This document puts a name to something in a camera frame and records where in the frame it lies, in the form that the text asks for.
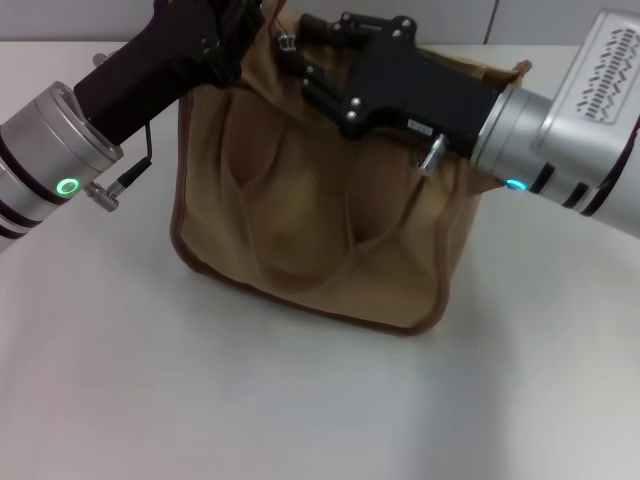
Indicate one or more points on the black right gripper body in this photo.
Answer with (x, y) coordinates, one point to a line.
(425, 85)

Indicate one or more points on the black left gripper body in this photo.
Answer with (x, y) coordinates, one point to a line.
(150, 70)

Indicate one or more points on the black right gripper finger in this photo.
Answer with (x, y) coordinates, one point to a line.
(325, 85)
(325, 32)

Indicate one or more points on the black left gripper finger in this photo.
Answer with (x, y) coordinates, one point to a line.
(240, 10)
(235, 50)

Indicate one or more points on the metal zipper pull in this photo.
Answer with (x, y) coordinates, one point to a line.
(286, 42)

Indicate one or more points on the khaki fabric food bag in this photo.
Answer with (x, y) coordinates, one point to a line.
(310, 225)

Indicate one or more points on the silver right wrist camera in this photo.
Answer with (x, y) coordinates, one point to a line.
(595, 80)

